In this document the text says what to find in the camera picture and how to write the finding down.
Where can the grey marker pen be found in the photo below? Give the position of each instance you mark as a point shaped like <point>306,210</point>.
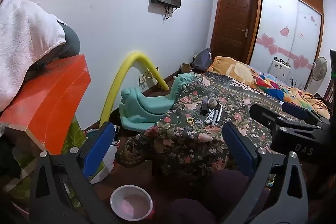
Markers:
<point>209,119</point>

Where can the floral printed blanket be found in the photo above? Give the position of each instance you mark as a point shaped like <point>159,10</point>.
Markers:
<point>183,140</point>

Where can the orange box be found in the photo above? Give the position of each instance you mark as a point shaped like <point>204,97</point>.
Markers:
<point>52,98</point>

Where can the small white cabinet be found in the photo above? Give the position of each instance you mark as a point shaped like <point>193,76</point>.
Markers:
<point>278,69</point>

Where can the white plastic bag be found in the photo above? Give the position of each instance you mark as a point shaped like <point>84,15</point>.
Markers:
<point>109,158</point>

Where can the brown wooden door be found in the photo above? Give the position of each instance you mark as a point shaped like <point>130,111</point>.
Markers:
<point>231,22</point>

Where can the orange yellow blanket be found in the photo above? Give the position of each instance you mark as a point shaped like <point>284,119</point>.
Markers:
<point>236,69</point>

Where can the white disposable razor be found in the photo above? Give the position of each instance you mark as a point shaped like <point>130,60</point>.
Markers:
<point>218,115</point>

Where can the small cardboard box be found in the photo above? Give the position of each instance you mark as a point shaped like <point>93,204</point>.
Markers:
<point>187,67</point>

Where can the dark blue backpack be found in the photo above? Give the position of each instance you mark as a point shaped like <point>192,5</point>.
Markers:
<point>203,60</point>

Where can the colourful quilt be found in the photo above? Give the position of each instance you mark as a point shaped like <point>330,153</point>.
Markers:
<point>267,85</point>

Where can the grey green cloth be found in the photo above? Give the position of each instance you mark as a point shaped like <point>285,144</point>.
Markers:
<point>71,43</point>

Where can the white towel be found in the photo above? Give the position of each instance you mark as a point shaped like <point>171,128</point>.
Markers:
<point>23,37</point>

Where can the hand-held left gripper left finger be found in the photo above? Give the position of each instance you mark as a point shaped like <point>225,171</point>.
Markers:
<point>98,151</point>

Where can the wall socket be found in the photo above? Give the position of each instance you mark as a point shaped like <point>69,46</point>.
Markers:
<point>143,79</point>

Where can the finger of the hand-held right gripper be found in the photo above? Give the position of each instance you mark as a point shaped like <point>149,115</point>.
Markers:
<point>298,109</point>
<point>263,116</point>

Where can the white wardrobe with pink hearts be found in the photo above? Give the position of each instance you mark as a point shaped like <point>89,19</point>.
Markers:
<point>283,24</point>

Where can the black cylindrical tube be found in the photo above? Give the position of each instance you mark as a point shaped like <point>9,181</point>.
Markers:
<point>204,107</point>

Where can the white cup with red rim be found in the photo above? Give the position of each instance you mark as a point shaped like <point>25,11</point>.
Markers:
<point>131,208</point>

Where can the green leaf print bag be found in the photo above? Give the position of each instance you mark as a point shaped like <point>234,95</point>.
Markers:
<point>76,134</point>

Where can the white standing fan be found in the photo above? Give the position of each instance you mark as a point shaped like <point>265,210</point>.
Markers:
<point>319,69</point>

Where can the black pen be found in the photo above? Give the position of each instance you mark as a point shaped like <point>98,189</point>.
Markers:
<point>214,111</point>

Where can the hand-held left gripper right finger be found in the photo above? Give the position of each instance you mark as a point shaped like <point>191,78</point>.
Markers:
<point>237,150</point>

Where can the yellow foam tube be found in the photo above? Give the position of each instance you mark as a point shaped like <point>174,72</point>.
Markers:
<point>115,79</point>

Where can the teal plastic rocking toy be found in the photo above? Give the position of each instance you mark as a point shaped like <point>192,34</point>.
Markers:
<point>147,108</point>

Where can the tape roll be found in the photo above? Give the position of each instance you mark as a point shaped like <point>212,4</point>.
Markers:
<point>212,102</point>

